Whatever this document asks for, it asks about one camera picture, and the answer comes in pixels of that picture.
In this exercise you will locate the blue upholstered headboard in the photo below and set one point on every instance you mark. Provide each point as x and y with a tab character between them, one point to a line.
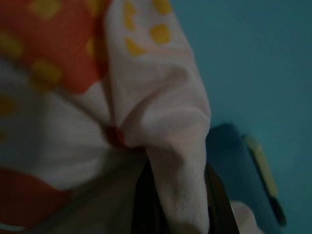
234	165

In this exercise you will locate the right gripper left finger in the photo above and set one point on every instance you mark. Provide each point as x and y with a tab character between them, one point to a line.
145	207

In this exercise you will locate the pink patterned pillow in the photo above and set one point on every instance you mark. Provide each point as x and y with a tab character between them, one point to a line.
151	97

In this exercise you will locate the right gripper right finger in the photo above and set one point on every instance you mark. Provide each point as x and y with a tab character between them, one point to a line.
219	209

